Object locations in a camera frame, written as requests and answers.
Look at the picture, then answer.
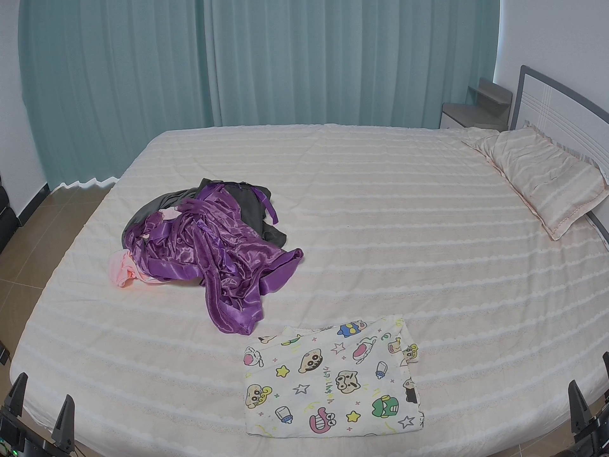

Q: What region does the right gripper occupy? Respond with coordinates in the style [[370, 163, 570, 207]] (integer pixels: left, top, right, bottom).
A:
[[567, 350, 609, 457]]

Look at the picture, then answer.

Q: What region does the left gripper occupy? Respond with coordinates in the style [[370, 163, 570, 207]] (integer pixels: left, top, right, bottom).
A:
[[0, 372, 79, 457]]

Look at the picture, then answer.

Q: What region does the white printed pyjama top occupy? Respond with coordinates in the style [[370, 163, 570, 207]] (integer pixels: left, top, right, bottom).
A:
[[243, 315, 425, 439]]

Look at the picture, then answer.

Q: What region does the pile of clothes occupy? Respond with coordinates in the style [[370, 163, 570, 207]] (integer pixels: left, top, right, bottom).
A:
[[108, 178, 305, 337]]

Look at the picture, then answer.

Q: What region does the bed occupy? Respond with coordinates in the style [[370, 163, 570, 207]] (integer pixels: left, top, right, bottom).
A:
[[10, 65, 609, 457]]

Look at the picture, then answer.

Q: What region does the pink striped pillow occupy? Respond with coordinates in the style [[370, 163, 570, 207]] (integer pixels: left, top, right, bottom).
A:
[[461, 124, 609, 242]]

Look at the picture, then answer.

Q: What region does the grey bedside table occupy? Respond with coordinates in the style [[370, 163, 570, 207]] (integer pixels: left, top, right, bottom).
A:
[[440, 77, 514, 132]]

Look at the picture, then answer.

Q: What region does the blue-green curtain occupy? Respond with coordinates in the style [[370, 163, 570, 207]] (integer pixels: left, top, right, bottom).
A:
[[19, 0, 500, 191]]

